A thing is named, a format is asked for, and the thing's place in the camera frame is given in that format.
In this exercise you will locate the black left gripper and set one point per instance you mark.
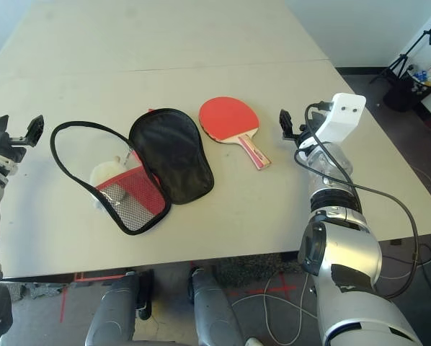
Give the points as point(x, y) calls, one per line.
point(10, 149)

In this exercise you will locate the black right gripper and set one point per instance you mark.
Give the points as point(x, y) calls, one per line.
point(302, 134)

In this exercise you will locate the red ping-pong paddle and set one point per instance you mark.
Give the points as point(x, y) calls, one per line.
point(226, 115)

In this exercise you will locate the white grey fabric pouch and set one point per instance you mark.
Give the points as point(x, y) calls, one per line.
point(105, 172)

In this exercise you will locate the red black paddle case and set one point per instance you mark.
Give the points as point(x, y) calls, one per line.
point(172, 155)

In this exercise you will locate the black bin with bottles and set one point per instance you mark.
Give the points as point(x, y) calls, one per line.
point(399, 95)

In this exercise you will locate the black tripod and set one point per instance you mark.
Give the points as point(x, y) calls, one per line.
point(403, 59)

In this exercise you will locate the red floor tape strip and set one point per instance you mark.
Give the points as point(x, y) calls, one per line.
point(61, 306)

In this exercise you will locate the grey robot left leg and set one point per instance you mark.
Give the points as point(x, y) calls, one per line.
point(114, 310)

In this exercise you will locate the grey robot leg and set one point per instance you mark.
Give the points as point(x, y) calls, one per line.
point(212, 310)
point(114, 310)

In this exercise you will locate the grey robot right leg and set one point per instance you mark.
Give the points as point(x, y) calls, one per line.
point(212, 310)

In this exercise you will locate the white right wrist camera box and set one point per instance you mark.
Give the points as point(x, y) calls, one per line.
point(345, 115)

